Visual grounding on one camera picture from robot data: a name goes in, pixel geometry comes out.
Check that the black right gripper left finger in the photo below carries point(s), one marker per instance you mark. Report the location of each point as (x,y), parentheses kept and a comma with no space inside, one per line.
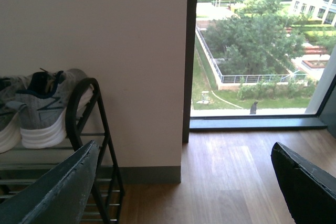
(60,195)

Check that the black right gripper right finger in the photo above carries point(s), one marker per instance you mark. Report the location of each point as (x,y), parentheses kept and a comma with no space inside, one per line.
(309,191)

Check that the grey knit sneaker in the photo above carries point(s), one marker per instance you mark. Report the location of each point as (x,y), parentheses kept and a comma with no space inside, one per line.
(42,107)
(10,132)

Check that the black metal shoe rack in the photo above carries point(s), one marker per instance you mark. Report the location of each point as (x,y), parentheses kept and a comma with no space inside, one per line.
(85,120)

